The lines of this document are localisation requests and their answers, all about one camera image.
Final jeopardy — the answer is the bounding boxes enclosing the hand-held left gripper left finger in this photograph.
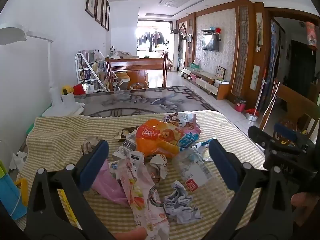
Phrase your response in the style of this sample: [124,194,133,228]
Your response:
[26,139,118,240]

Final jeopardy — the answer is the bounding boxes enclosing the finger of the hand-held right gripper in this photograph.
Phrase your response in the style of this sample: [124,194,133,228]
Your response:
[273,123,298,145]
[247,125,275,153]

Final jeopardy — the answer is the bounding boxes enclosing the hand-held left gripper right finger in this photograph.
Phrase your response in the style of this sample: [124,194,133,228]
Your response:
[200,138,294,240]

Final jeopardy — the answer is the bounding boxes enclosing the brown paper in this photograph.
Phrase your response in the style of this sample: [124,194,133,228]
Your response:
[80,135,102,157]

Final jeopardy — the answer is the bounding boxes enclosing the white crinkled wrapper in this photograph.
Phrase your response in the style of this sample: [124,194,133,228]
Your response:
[195,137,217,162]

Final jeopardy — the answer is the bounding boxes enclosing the small blue white sachet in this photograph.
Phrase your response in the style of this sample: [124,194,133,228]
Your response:
[109,161,123,178]

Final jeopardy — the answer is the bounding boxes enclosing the pink plastic bag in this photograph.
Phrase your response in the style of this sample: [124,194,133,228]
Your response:
[91,159,130,208]

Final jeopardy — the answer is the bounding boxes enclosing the white drink carton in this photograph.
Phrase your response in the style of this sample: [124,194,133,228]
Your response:
[112,144,145,162]

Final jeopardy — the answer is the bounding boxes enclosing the blue white snack packet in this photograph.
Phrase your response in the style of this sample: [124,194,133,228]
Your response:
[176,127,202,153]

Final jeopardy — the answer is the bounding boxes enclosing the white grey wrapper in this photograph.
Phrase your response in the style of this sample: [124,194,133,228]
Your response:
[125,132,139,147]

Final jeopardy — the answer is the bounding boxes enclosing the dark brown wrapper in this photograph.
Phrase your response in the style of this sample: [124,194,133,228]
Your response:
[121,126,140,140]

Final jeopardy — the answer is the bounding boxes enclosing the blue white paper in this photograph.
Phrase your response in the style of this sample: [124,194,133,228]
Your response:
[162,180,203,224]

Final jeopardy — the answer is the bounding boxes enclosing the strawberry print wrapper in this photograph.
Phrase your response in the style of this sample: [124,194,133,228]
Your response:
[119,151,170,240]

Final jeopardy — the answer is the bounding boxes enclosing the white printed wrapper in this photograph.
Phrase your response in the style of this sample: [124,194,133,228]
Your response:
[164,112,198,130]

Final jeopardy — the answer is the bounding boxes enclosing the orange snack bag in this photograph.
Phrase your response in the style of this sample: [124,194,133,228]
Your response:
[135,119,202,159]

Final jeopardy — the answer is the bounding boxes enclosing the person's right hand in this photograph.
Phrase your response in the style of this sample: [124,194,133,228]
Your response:
[291,192,312,229]

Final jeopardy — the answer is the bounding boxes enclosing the person's left hand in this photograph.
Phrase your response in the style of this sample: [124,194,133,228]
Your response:
[116,227,148,240]

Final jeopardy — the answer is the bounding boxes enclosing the red bucket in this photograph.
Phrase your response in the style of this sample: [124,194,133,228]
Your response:
[234,99,247,112]

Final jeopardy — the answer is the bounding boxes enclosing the carved wooden chair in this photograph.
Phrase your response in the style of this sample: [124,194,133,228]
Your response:
[259,79,320,145]

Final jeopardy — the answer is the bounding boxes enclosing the yellow striped table cloth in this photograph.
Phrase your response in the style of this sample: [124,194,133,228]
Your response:
[16,110,267,240]

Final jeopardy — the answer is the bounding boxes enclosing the wooden television cabinet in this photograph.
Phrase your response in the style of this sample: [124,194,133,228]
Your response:
[182,66,230,100]

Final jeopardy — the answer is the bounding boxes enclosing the white pen holder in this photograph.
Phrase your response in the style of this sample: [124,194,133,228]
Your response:
[61,92,75,108]

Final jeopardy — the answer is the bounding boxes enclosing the dark entrance door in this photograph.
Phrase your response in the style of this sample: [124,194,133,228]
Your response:
[287,40,317,90]

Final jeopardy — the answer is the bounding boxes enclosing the small framed colourful picture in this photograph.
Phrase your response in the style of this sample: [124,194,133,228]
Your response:
[215,65,226,79]

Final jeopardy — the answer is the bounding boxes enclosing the red round object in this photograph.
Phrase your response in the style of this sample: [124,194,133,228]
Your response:
[73,84,87,95]

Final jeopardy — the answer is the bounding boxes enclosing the grey patterned table cover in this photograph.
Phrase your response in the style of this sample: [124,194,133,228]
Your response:
[74,85,218,117]

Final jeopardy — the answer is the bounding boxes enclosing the yellow plastic clip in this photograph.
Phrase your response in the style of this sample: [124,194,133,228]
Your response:
[15,179,28,207]

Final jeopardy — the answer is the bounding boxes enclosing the white crumpled tissue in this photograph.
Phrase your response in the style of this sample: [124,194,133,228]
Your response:
[10,151,27,170]

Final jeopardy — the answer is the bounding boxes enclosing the blue hanging banner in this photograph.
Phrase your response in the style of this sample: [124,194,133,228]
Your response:
[269,20,280,85]

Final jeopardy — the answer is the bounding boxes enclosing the blue box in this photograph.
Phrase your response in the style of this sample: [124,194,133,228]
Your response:
[0,160,27,222]

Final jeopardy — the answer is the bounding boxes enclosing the wooden slat back chair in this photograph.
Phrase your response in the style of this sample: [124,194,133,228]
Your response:
[105,54,168,91]

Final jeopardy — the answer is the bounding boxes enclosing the white desk lamp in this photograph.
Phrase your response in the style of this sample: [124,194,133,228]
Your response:
[0,26,85,117]

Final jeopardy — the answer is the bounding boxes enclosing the white standing air conditioner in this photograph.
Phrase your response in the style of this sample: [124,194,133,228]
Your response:
[174,33,184,72]

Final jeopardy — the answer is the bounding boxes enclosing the hanging clothes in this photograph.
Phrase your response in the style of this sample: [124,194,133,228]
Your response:
[137,30,170,52]

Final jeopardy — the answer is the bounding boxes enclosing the square ceiling light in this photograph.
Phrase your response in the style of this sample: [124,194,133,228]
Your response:
[159,0,192,8]

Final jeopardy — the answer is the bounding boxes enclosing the white handled mop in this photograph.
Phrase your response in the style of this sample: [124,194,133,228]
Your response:
[254,66,267,113]

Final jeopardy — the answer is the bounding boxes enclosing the short wall scroll painting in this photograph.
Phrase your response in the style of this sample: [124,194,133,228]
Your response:
[250,65,260,91]

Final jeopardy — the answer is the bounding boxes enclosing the wall mounted television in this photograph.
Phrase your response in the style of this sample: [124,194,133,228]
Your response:
[202,35,220,52]

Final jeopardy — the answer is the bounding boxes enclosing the long wall scroll painting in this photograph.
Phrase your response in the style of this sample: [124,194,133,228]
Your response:
[255,12,264,53]

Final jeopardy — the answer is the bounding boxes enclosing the wall shelf with ornaments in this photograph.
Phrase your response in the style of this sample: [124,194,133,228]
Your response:
[201,27,222,36]

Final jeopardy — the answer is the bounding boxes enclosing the diamond wall decoration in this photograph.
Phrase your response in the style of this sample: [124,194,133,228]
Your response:
[178,22,188,39]

